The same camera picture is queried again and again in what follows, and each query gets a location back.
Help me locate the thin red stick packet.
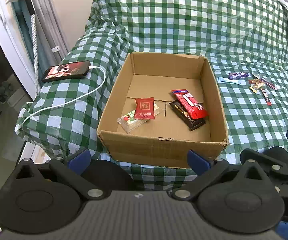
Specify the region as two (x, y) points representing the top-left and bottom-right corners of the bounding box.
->
(260, 88), (272, 106)

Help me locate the dark brown snack bar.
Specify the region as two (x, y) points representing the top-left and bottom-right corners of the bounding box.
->
(169, 100), (206, 131)

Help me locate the red KitKat wrapper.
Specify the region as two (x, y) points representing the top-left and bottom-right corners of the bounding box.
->
(171, 89), (208, 120)

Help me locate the clear nut bar packet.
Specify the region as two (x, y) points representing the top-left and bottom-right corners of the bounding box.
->
(117, 102), (165, 133)

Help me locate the purple candy wrapper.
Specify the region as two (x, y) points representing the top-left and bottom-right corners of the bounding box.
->
(229, 72), (249, 80)

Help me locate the small red snack packet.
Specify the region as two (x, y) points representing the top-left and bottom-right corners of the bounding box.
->
(134, 97), (155, 120)

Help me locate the small gold wrapped candy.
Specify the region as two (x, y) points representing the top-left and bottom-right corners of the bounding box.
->
(249, 82), (264, 93)

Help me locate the brown cardboard box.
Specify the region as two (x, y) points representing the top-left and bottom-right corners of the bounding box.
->
(97, 52), (229, 168)

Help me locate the light blue stick packet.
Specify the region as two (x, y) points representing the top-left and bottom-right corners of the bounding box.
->
(218, 77), (240, 84)

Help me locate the black smartphone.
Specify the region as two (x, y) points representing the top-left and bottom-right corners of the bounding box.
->
(41, 61), (90, 83)

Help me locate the green white checkered cloth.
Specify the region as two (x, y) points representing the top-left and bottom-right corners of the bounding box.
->
(14, 0), (288, 192)

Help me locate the grey curtain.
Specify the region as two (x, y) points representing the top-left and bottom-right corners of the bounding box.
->
(31, 0), (69, 72)

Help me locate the black white floor lamp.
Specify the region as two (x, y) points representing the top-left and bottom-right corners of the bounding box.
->
(5, 0), (41, 100)

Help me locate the white charging cable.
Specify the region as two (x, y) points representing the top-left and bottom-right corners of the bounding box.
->
(19, 65), (107, 131)

